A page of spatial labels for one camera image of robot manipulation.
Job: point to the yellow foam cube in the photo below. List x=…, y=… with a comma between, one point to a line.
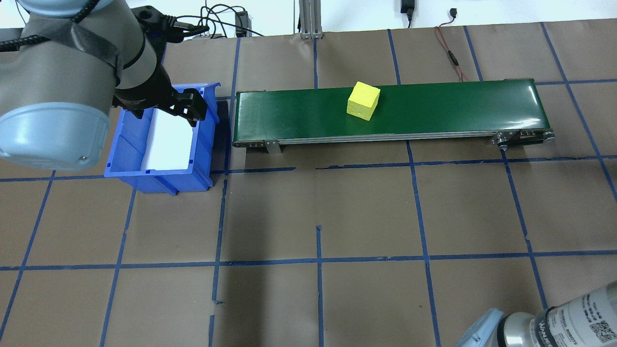
x=362, y=101

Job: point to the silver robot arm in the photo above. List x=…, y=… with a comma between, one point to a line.
x=58, y=72
x=569, y=323

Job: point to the white foam pad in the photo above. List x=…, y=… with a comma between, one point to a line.
x=168, y=144

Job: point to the blue plastic storage bin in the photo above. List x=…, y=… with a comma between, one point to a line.
x=159, y=180

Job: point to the black power adapter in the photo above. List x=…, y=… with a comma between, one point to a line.
x=242, y=24
x=408, y=6

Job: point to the green conveyor belt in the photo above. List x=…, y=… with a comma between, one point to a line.
x=458, y=111

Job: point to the aluminium profile post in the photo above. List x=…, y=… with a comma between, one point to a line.
x=311, y=19

